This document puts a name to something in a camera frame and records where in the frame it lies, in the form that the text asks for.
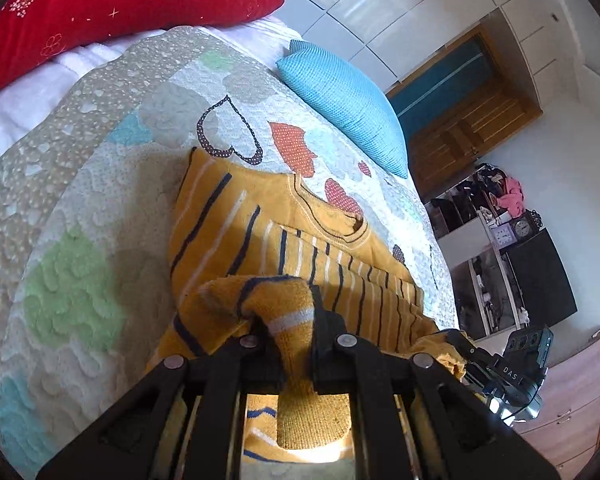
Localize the purple square clock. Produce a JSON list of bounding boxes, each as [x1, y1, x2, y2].
[[490, 223, 517, 249]]

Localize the yellow striped knit sweater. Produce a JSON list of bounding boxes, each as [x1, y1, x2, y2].
[[154, 148, 465, 462]]

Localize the white shelf unit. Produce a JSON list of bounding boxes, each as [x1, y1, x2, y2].
[[426, 164, 543, 340]]

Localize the white glossy wardrobe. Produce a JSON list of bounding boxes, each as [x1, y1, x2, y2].
[[275, 0, 577, 104]]

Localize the patchwork quilted bedspread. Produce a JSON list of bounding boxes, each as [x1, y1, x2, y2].
[[0, 27, 457, 479]]

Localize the pink clothes pile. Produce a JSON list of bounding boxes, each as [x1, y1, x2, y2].
[[495, 177, 526, 218]]

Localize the round dark clock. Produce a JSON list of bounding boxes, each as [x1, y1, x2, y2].
[[510, 217, 535, 242]]

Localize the wooden door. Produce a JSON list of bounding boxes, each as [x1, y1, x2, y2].
[[406, 77, 544, 201]]

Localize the turquoise pillow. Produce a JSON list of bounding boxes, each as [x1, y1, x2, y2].
[[276, 39, 408, 179]]

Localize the wooden drawer cabinet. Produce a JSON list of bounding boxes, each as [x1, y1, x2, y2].
[[513, 330, 600, 479]]

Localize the teal curtain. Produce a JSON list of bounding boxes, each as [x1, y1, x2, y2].
[[389, 36, 495, 140]]

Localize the black television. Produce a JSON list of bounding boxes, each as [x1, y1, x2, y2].
[[506, 229, 578, 327]]

